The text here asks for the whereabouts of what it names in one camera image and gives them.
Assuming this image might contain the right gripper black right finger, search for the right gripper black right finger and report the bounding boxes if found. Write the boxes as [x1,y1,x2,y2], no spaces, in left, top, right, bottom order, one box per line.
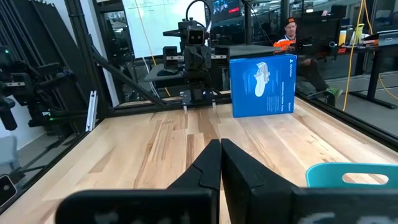
[221,138,398,224]

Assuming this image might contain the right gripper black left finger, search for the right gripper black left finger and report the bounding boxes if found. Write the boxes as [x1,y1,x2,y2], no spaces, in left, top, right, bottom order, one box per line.
[55,138,223,224]

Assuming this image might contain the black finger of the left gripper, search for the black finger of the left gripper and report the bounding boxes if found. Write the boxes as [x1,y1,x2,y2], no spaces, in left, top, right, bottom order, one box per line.
[187,49,199,71]
[198,49,210,71]

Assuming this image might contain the black computer mouse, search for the black computer mouse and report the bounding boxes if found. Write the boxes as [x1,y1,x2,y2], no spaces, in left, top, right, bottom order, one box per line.
[156,68,180,77]

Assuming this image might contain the white whiteboard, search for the white whiteboard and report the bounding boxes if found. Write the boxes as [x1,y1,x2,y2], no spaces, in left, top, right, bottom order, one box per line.
[121,0,213,59]

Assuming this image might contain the teal plastic bin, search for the teal plastic bin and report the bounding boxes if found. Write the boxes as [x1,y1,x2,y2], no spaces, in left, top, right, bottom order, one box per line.
[305,161,398,189]

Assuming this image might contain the person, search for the person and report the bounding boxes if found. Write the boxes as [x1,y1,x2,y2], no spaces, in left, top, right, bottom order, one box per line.
[272,17,345,98]

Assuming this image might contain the silver aluminium strip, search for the silver aluminium strip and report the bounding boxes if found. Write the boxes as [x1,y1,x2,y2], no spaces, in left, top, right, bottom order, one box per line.
[85,90,100,133]

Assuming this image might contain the black monitor back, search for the black monitor back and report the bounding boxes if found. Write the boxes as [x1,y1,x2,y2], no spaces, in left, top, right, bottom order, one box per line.
[296,12,342,58]

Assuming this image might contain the black leaning panels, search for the black leaning panels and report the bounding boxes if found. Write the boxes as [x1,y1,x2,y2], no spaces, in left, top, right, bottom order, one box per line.
[0,0,76,103]

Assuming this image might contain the yellow bottle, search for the yellow bottle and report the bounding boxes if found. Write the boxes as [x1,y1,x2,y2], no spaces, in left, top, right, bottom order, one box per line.
[353,22,365,45]

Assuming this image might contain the black standing desk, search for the black standing desk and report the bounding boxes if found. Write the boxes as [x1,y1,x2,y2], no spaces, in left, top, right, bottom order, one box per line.
[338,29,398,110]

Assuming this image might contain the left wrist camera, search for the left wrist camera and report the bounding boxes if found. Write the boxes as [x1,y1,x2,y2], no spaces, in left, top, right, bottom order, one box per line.
[186,19,206,46]

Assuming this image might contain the black camera cable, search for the black camera cable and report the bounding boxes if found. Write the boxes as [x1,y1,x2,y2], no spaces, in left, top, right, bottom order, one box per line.
[185,0,213,32]

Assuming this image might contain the wall display screen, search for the wall display screen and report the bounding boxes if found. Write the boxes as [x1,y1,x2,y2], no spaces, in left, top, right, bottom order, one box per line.
[212,0,243,23]

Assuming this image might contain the yellow extension cord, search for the yellow extension cord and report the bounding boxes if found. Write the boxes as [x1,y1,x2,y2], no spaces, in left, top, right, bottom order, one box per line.
[341,0,398,112]

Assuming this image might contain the small black table camera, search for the small black table camera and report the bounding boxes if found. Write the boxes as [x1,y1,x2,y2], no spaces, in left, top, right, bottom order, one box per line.
[0,174,18,208]

